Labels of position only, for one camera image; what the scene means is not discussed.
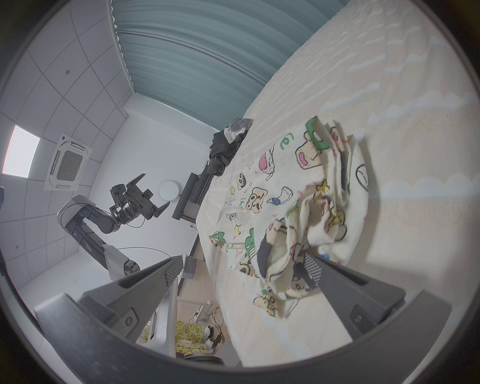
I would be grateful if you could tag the pile of clothes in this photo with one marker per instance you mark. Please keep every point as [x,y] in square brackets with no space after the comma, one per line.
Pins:
[223,150]

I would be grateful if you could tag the black low cabinet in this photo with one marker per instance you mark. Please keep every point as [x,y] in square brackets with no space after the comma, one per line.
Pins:
[191,195]

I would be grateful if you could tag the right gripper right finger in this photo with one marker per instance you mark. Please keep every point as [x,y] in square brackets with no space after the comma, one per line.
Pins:
[356,300]

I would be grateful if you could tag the ceiling air conditioner vent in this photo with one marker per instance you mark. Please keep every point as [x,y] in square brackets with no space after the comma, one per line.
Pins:
[69,163]

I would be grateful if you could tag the white printed pyjama top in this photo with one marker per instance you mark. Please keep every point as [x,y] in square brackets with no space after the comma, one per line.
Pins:
[300,195]

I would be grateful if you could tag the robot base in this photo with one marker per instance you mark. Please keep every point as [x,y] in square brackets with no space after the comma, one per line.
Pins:
[120,262]

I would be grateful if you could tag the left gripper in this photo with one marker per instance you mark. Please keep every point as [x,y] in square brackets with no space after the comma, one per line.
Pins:
[142,202]

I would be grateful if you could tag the yellow printed cloth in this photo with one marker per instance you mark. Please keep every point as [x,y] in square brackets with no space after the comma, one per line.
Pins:
[189,335]

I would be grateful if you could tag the round white mirror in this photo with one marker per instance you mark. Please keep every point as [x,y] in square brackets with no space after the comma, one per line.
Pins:
[167,190]

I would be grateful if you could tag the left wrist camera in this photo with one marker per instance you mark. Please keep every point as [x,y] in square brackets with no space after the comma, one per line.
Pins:
[118,192]

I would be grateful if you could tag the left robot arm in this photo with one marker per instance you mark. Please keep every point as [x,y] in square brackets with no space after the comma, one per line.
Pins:
[75,213]

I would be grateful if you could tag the square ceiling light panel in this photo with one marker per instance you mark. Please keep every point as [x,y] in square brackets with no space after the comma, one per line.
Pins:
[20,150]

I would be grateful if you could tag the bed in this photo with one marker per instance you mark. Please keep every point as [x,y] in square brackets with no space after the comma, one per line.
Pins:
[393,112]

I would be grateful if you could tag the blue-green curtain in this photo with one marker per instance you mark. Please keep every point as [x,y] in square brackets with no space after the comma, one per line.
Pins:
[187,75]
[232,30]

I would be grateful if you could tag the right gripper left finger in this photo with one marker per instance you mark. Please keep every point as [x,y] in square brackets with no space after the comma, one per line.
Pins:
[127,300]

